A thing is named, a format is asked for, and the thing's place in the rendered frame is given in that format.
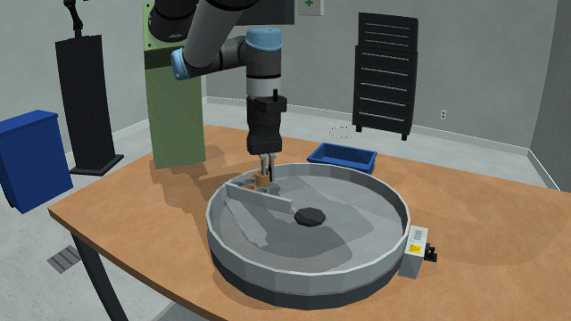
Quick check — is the blue crate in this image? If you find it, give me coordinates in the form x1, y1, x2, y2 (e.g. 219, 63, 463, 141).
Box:
307, 143, 377, 174

